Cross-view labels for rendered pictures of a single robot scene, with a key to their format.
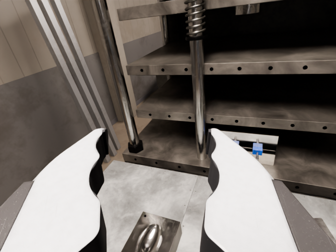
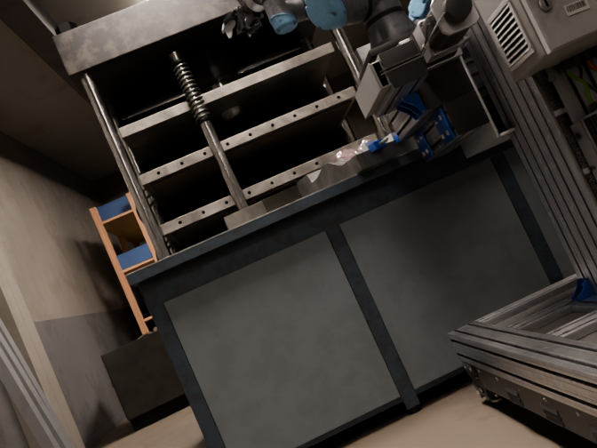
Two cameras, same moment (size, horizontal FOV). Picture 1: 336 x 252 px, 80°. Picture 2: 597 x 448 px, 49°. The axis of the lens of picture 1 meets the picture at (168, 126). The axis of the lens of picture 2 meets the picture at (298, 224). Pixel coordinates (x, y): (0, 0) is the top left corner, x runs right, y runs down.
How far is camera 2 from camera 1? 2.37 m
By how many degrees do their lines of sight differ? 46
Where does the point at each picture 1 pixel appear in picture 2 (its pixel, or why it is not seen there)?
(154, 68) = (172, 165)
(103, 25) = (115, 135)
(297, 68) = (290, 118)
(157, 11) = (161, 117)
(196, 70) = (215, 144)
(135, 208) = not seen: hidden behind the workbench
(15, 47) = not seen: outside the picture
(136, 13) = (139, 125)
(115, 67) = (131, 172)
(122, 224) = not seen: hidden behind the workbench
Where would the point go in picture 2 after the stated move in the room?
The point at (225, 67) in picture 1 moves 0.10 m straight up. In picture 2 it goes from (238, 138) to (229, 119)
